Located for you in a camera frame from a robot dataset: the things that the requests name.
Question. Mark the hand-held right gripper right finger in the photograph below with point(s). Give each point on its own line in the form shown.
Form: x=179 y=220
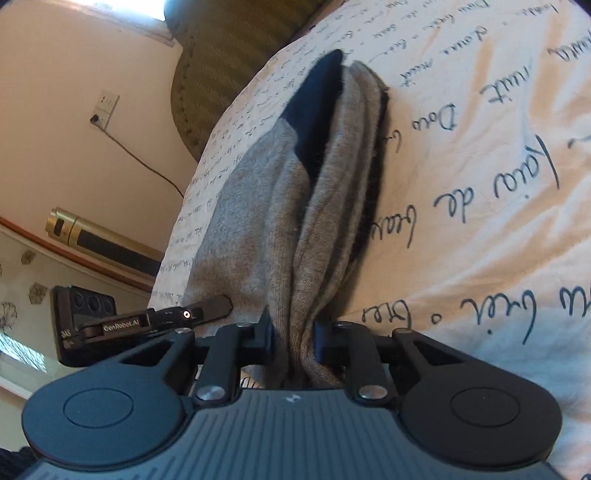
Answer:
x=322 y=342

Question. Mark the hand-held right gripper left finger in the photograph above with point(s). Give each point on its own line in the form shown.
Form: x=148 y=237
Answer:
x=265 y=339

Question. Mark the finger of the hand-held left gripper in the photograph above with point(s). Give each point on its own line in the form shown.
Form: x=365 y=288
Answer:
x=203 y=308

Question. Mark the grey sweater with navy sleeves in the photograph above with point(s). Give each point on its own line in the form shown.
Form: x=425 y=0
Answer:
x=258 y=207

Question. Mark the bedside table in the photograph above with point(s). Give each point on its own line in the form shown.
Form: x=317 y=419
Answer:
x=27 y=295

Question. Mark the gold and black cylindrical appliance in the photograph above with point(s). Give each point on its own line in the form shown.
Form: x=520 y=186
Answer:
x=101 y=242

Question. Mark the olive striped padded headboard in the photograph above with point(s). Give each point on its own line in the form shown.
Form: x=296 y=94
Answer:
x=221 y=69

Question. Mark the white script-printed blanket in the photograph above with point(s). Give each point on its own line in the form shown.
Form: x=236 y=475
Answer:
x=485 y=161

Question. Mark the bright window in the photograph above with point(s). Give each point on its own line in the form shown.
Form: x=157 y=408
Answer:
x=152 y=18

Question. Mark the white wall socket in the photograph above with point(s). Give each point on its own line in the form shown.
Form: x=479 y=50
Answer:
x=106 y=108

